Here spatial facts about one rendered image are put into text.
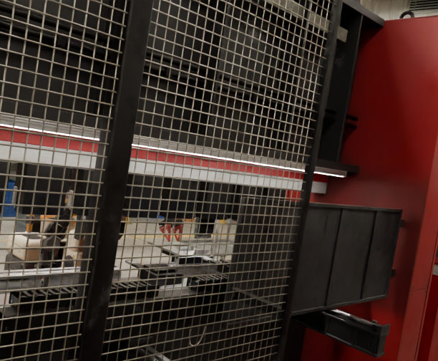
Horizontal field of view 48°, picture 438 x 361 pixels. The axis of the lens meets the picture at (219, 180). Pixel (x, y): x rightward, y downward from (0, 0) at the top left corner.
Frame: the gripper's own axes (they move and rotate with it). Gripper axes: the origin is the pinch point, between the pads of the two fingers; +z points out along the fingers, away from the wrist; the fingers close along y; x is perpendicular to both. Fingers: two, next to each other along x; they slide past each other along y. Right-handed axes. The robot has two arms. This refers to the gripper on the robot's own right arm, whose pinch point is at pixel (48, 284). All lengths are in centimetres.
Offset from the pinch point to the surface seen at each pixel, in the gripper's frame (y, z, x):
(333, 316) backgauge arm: 101, 23, 73
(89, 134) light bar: 73, -50, -37
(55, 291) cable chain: 73, -5, -51
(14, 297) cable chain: 72, -5, -63
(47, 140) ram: 53, -51, -37
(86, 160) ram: 54, -46, -22
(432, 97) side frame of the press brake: 144, -75, 114
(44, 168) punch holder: 50, -42, -36
